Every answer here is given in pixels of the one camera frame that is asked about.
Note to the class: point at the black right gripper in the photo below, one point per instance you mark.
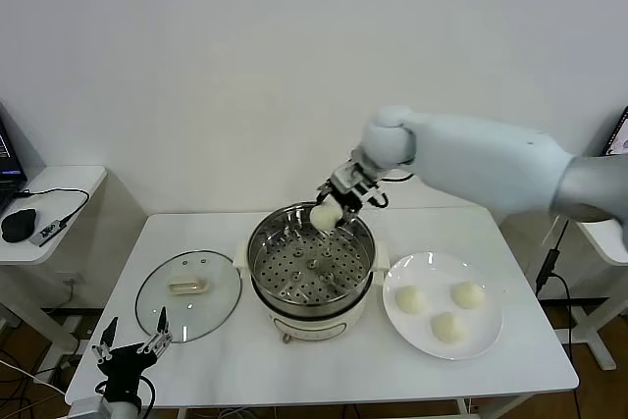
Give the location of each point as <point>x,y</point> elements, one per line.
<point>346,183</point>

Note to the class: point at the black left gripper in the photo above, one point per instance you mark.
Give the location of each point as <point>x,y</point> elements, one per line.
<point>122,370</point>

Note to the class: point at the white steamed baozi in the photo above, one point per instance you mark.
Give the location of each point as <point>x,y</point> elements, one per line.
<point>411,299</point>
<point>449,328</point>
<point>467,294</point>
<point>325,217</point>

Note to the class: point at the round glass pot lid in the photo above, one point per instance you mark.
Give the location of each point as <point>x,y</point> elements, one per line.
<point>189,286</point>

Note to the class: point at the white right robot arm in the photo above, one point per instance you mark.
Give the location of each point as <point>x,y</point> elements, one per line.
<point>490,154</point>

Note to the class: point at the perforated stainless steel steamer basket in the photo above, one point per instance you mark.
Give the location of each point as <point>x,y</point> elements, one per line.
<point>309,272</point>

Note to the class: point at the round white plate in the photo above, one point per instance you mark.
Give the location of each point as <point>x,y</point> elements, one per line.
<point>432,272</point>

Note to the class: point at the grey USB hub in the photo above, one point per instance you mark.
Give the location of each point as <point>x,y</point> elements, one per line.
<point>48,232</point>

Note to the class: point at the black computer mouse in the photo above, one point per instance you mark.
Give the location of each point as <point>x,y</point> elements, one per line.
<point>19,226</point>

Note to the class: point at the white desk with mouse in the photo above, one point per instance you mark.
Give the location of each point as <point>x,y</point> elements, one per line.
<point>73,183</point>

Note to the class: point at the black laptop beside mouse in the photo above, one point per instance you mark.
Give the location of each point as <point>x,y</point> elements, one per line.
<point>7,169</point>

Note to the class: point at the white desk with label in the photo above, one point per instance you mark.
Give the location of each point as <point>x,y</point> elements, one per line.
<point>613,249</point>

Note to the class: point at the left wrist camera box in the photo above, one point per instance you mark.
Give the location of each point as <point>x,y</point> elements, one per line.
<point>86,410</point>

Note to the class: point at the white wall socket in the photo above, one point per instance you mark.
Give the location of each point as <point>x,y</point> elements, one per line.
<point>73,282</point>

